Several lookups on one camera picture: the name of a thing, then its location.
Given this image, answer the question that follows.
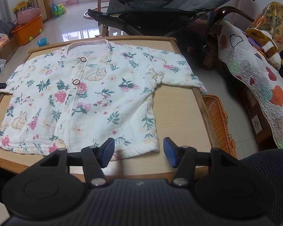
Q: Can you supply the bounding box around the set of toy bowling pins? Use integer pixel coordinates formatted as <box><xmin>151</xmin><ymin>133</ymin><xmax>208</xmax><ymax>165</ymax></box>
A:
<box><xmin>51</xmin><ymin>2</ymin><xmax>68</xmax><ymax>18</ymax></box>

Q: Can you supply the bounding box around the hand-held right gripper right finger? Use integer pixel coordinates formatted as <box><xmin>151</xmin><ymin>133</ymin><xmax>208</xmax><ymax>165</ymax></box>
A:
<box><xmin>163</xmin><ymin>137</ymin><xmax>239</xmax><ymax>189</ymax></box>

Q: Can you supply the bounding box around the heart-print quilted blanket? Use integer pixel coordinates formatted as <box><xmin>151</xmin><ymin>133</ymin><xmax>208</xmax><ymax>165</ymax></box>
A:
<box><xmin>216</xmin><ymin>20</ymin><xmax>283</xmax><ymax>151</ymax></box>

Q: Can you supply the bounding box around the white floral baby shirt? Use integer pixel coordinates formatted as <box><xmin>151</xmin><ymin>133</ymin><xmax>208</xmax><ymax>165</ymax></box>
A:
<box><xmin>0</xmin><ymin>40</ymin><xmax>207</xmax><ymax>162</ymax></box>

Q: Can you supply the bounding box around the dark wooden armchair frame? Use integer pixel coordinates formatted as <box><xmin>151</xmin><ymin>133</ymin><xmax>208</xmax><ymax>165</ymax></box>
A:
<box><xmin>206</xmin><ymin>6</ymin><xmax>255</xmax><ymax>25</ymax></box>

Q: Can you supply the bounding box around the brown cardboard box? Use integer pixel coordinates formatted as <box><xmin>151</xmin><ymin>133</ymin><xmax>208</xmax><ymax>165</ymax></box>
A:
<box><xmin>0</xmin><ymin>36</ymin><xmax>21</xmax><ymax>62</ymax></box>

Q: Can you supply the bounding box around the brown white plush toy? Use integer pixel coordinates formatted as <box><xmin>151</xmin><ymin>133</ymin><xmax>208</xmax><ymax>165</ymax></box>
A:
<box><xmin>246</xmin><ymin>28</ymin><xmax>281</xmax><ymax>68</ymax></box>

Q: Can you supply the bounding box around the orange wheeled storage box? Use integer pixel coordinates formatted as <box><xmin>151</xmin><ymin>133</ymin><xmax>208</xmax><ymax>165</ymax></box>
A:
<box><xmin>11</xmin><ymin>14</ymin><xmax>44</xmax><ymax>47</ymax></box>

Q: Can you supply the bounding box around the wooden door frame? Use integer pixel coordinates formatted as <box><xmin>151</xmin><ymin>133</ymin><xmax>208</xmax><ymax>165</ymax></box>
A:
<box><xmin>39</xmin><ymin>0</ymin><xmax>53</xmax><ymax>21</ymax></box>

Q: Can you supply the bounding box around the blue toy bucket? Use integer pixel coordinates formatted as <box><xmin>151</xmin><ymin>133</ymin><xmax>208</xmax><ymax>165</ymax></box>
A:
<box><xmin>36</xmin><ymin>37</ymin><xmax>49</xmax><ymax>48</ymax></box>

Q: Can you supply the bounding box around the purple toy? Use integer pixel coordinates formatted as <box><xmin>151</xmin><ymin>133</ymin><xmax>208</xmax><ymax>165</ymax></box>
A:
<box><xmin>248</xmin><ymin>36</ymin><xmax>265</xmax><ymax>50</ymax></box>

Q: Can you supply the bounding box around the pink plastic basket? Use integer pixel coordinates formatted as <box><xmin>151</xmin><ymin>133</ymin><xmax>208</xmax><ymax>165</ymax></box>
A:
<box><xmin>17</xmin><ymin>8</ymin><xmax>42</xmax><ymax>25</ymax></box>

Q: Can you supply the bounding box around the orange wicker basket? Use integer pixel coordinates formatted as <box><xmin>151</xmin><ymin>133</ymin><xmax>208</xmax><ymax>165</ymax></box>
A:
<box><xmin>201</xmin><ymin>94</ymin><xmax>238</xmax><ymax>160</ymax></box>

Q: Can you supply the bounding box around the printed cardboard box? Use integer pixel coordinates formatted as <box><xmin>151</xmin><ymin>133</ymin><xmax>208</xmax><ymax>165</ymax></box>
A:
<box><xmin>240</xmin><ymin>85</ymin><xmax>274</xmax><ymax>144</ymax></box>

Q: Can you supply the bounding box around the black dish rack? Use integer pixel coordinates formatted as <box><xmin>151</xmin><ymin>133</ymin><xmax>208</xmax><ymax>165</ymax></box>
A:
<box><xmin>0</xmin><ymin>18</ymin><xmax>17</xmax><ymax>37</ymax></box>

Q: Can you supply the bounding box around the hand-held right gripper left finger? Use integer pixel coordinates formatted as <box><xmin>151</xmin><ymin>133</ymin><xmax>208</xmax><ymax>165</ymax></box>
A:
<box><xmin>38</xmin><ymin>138</ymin><xmax>115</xmax><ymax>189</ymax></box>

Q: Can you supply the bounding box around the yellow toy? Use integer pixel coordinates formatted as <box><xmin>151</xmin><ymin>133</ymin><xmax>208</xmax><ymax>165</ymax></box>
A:
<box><xmin>12</xmin><ymin>1</ymin><xmax>32</xmax><ymax>13</ymax></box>

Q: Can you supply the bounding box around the white hula hoop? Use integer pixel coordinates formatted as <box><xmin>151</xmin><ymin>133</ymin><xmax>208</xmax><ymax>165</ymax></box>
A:
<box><xmin>83</xmin><ymin>8</ymin><xmax>103</xmax><ymax>21</ymax></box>

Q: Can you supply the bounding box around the grey folding lounge chair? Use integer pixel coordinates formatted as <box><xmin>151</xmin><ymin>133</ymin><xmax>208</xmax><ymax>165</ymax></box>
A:
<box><xmin>88</xmin><ymin>0</ymin><xmax>239</xmax><ymax>37</ymax></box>

